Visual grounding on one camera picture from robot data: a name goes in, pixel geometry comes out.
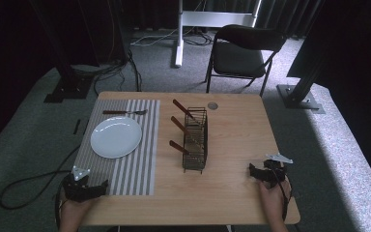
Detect person's left hand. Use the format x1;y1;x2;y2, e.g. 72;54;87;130
59;188;100;224

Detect grey striped placemat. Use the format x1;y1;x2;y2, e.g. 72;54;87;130
72;99;161;196

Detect white metal stand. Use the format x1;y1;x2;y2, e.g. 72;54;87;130
173;0;263;69

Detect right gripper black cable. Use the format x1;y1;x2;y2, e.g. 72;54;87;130
271;167;294;222

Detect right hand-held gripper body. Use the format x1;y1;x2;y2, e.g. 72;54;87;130
262;152;295;189

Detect person's right hand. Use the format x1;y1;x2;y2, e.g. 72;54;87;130
258;179;293;223

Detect black floor cable bundle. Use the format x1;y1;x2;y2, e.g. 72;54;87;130
71;47;143;98

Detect black stand with flat base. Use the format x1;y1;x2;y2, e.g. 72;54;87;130
28;0;95;104

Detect black stand with grey base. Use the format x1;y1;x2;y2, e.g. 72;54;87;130
276;0;327;115

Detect white round plate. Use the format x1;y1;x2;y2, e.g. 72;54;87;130
90;116;143;160

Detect grey cables under white stand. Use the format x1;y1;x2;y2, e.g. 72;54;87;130
129;26;214;48

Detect wooden-handled cutlery piece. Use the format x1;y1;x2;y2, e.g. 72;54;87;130
172;99;205;128
170;115;205;144
168;139;204;162

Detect black folding chair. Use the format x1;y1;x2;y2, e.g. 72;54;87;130
204;23;288;98

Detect wooden-handled metal fork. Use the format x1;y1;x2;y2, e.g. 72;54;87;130
101;108;149;116

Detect dark curtain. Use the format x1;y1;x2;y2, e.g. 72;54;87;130
255;0;324;37

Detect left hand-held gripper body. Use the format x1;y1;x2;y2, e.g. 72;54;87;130
61;165;94;204

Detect black wire cutlery rack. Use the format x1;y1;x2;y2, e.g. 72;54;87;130
182;106;209;175

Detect long black floor cable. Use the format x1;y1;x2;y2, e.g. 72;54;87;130
0;144;82;211

